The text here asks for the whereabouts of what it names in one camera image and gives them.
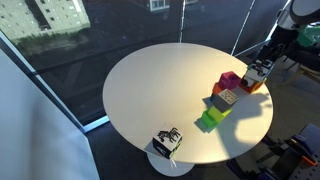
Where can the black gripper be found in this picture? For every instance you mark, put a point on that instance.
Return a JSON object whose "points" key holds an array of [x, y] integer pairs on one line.
{"points": [[265, 60]]}

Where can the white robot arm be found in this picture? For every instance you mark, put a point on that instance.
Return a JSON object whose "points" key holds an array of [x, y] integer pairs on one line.
{"points": [[293, 37]]}

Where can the yellow purple soft block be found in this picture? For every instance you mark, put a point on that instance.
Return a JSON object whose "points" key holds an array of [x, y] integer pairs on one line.
{"points": [[250, 85]]}

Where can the black white checkered soft block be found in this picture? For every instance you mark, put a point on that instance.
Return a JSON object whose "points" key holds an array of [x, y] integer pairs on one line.
{"points": [[167, 140]]}

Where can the magenta cube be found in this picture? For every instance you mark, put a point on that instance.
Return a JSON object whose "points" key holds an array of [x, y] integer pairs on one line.
{"points": [[229, 80]]}

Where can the orange cube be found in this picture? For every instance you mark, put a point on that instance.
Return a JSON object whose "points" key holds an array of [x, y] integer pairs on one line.
{"points": [[216, 89]]}

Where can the grey cube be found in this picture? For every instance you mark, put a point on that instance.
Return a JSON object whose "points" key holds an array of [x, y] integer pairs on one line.
{"points": [[225, 100]]}

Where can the blue cube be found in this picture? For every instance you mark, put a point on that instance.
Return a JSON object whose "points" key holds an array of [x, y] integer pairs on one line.
{"points": [[212, 97]]}

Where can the yellow-green cube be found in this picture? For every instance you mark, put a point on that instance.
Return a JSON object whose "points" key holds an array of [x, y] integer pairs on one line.
{"points": [[217, 115]]}

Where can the black perforated base board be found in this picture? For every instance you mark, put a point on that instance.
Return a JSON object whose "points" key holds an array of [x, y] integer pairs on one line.
{"points": [[298, 156]]}

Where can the green cube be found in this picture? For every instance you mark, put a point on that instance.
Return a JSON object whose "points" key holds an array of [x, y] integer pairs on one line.
{"points": [[208, 121]]}

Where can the orange purple clamp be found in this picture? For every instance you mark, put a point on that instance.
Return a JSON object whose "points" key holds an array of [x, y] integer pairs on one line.
{"points": [[299, 144]]}

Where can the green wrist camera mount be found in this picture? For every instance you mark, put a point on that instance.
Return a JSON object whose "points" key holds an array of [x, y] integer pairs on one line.
{"points": [[309, 36]]}

